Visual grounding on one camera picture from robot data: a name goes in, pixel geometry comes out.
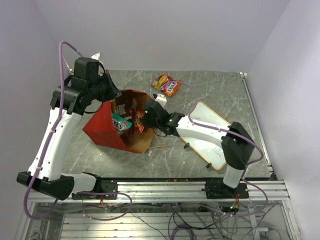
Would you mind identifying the orange Fox's candy bag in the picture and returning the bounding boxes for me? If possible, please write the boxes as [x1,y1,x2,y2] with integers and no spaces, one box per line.
[151,72,181,97]

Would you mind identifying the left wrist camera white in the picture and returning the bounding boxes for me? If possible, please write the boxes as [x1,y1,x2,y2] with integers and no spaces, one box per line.
[91,52,104,63]

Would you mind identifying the loose wires under table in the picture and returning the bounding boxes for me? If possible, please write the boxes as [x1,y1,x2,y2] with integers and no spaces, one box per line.
[82,193,276,240]

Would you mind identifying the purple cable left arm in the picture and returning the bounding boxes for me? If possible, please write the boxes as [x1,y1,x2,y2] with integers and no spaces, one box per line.
[23,41,133,222]

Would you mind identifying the aluminium rail frame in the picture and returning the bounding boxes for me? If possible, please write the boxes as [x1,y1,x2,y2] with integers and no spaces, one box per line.
[23,178,302,240]

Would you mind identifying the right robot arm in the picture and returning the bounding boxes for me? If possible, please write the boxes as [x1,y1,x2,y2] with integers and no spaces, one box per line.
[141,100,255,199]

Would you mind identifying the red paper bag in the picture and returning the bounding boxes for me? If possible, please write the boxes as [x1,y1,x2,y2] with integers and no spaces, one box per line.
[82,89,155,154]

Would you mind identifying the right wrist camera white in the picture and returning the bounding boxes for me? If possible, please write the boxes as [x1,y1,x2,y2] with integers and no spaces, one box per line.
[153,93,167,108]

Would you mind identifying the small whiteboard yellow frame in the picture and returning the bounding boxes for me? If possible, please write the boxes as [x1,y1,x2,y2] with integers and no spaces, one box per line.
[177,101,230,170]

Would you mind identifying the teal Fox's candy bag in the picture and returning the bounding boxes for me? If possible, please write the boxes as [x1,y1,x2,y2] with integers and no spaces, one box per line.
[111,112,133,137]

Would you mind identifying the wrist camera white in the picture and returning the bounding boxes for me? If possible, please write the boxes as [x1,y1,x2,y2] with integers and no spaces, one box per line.
[91,52,104,63]
[153,93,167,108]

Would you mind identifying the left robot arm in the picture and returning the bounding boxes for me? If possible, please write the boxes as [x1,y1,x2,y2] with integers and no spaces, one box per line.
[16,57,121,201]

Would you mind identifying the red noodle snack bag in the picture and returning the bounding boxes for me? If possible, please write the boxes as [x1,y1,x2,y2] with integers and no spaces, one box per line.
[130,108,146,136]

